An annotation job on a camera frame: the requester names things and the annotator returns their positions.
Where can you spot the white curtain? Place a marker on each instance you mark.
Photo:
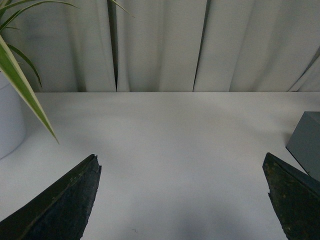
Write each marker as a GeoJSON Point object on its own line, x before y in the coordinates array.
{"type": "Point", "coordinates": [170, 45]}

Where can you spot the green striped plant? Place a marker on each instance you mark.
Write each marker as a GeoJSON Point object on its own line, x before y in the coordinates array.
{"type": "Point", "coordinates": [11, 69]}

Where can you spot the white plant pot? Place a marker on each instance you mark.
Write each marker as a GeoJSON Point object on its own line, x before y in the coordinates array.
{"type": "Point", "coordinates": [12, 123]}

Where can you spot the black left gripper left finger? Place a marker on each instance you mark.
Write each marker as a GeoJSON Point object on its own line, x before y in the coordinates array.
{"type": "Point", "coordinates": [61, 211]}

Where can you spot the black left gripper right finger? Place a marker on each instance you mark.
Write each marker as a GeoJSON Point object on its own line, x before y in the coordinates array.
{"type": "Point", "coordinates": [295, 198]}

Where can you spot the gray cube base with recess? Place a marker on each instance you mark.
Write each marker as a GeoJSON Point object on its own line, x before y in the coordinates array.
{"type": "Point", "coordinates": [304, 143]}

